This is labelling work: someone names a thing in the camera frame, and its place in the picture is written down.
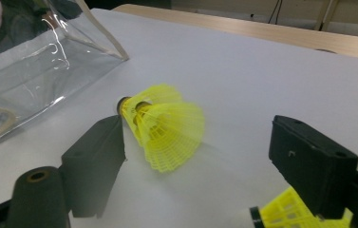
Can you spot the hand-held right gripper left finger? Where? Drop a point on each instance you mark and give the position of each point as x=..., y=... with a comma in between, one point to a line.
x=94, y=164

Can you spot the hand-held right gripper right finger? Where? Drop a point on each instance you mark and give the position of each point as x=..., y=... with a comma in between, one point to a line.
x=312, y=167

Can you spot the yellow shuttlecock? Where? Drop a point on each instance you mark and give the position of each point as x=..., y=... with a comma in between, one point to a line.
x=281, y=212
x=160, y=93
x=173, y=139

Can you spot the clear plastic bag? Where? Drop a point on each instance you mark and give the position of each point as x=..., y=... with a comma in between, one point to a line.
x=40, y=76

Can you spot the white table sheet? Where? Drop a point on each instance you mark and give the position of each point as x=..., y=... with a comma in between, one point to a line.
x=230, y=79

